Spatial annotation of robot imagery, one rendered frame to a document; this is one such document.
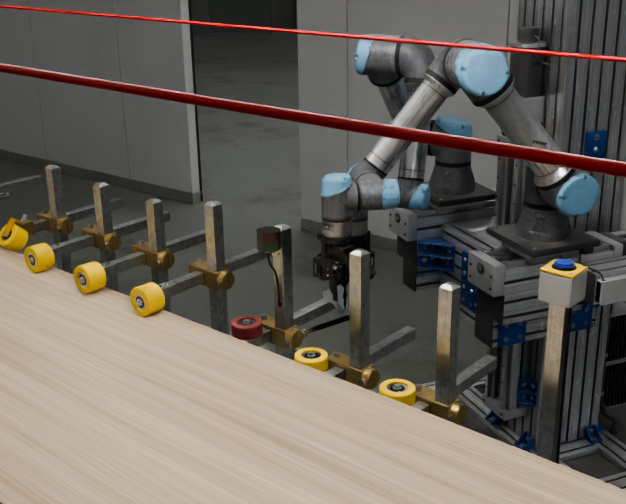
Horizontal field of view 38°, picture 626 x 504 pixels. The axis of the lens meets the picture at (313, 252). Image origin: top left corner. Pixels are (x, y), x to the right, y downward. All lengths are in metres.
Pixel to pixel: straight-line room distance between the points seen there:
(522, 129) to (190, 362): 0.98
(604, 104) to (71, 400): 1.69
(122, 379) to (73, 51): 5.17
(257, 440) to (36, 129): 6.03
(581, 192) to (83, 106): 5.23
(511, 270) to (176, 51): 4.13
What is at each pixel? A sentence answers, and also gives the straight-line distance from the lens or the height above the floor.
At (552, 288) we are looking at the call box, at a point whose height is 1.18.
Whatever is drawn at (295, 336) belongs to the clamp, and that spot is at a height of 0.86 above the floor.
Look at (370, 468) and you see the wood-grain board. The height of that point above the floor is 0.90.
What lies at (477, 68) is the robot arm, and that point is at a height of 1.54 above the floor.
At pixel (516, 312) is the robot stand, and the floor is 0.85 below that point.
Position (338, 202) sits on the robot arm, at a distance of 2.19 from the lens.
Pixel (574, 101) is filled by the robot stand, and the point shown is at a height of 1.37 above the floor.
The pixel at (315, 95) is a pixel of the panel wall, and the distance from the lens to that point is 5.50.
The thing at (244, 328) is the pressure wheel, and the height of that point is 0.91.
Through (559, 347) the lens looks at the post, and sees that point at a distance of 1.88.
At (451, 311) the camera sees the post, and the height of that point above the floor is 1.06.
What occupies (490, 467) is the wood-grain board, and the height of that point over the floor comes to 0.90.
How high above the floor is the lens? 1.87
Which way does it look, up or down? 20 degrees down
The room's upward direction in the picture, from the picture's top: 1 degrees counter-clockwise
